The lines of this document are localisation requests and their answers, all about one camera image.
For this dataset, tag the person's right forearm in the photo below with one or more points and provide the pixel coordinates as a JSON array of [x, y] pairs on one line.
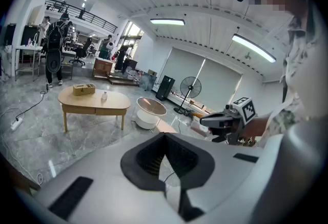
[[257, 125]]

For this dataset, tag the woven tissue box organizer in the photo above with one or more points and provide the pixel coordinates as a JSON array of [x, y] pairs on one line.
[[83, 89]]

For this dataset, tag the pack of water bottles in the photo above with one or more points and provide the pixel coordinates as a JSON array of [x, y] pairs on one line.
[[134, 75]]

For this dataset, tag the grey window blinds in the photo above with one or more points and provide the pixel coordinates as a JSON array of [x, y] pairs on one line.
[[212, 79]]

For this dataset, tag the white power strip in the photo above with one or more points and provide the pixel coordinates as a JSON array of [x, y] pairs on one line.
[[16, 124]]

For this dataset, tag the black pedestal fan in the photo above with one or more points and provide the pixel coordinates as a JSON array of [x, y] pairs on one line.
[[190, 87]]

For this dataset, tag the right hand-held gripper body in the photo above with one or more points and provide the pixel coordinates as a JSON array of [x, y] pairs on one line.
[[243, 111]]

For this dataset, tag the wooden oval coffee table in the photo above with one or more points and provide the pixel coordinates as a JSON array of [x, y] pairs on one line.
[[115, 103]]

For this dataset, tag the dark wooden side cabinet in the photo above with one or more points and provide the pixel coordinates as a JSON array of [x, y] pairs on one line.
[[15, 179]]

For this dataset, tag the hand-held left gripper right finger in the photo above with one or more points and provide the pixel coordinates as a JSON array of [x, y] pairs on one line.
[[225, 171]]

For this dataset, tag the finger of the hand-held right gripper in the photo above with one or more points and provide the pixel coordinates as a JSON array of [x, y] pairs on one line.
[[221, 132], [214, 120]]

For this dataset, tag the low wooden cabinet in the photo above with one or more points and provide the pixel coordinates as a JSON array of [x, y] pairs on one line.
[[102, 67]]

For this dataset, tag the small pink round object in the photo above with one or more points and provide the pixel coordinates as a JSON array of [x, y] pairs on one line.
[[104, 96]]

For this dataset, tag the person's patterned shirt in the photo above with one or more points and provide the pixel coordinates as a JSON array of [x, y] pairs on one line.
[[299, 69]]

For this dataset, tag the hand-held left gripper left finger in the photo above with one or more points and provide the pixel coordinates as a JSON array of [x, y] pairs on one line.
[[102, 179]]

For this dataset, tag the black office chair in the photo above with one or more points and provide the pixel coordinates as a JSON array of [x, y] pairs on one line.
[[81, 51]]

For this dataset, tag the orange tool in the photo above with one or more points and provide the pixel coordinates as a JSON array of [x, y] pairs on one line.
[[198, 114]]

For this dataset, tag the black metal railing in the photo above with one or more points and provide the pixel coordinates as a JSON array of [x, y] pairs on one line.
[[84, 14]]

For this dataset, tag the white high table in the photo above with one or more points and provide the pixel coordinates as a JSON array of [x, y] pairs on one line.
[[28, 48]]

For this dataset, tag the black tower appliance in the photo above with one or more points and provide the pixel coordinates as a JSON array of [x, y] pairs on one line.
[[165, 88]]

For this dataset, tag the long ceiling light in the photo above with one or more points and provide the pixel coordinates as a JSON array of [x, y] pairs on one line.
[[253, 48], [167, 22]]

